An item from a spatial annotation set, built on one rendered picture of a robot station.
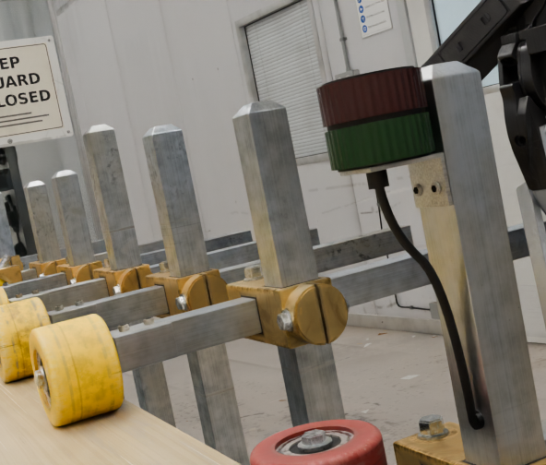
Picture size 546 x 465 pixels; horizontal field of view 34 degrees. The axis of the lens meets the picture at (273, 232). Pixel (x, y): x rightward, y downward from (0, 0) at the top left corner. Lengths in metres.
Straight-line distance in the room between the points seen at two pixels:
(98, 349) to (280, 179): 0.20
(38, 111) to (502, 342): 2.59
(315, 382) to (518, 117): 0.30
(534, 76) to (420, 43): 4.00
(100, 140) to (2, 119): 1.81
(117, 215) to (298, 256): 0.50
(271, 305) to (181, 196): 0.26
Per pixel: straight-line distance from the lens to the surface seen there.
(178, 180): 0.98
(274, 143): 0.75
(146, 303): 1.01
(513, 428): 0.56
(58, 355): 0.72
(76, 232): 1.46
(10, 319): 0.96
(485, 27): 0.63
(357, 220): 5.21
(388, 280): 0.85
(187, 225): 0.98
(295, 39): 5.53
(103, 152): 1.22
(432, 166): 0.53
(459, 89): 0.53
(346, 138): 0.50
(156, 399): 1.25
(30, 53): 3.06
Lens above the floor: 1.08
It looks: 5 degrees down
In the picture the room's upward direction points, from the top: 11 degrees counter-clockwise
